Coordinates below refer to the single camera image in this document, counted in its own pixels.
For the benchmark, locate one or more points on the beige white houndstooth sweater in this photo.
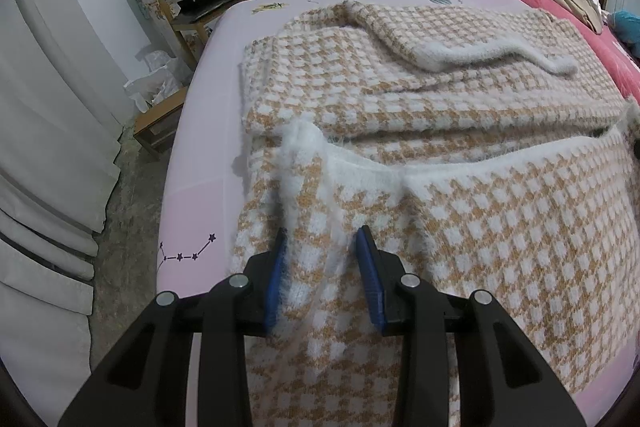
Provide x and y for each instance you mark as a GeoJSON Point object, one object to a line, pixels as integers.
{"type": "Point", "coordinates": [450, 107]}

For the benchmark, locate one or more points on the small wooden stool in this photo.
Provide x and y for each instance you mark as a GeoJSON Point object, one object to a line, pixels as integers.
{"type": "Point", "coordinates": [160, 112]}

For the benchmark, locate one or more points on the pink floral blanket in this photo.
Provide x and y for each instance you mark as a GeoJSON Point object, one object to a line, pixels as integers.
{"type": "Point", "coordinates": [615, 52]}

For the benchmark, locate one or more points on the white curtain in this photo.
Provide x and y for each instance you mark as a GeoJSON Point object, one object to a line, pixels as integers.
{"type": "Point", "coordinates": [45, 132]}

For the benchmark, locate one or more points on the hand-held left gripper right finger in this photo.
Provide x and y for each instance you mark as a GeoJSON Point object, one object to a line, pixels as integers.
{"type": "Point", "coordinates": [370, 282]}

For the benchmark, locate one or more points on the white plastic bags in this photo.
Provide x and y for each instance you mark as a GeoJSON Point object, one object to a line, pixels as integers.
{"type": "Point", "coordinates": [160, 77]}

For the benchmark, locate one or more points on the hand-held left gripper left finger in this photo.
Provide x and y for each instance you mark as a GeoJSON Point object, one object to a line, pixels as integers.
{"type": "Point", "coordinates": [276, 282]}

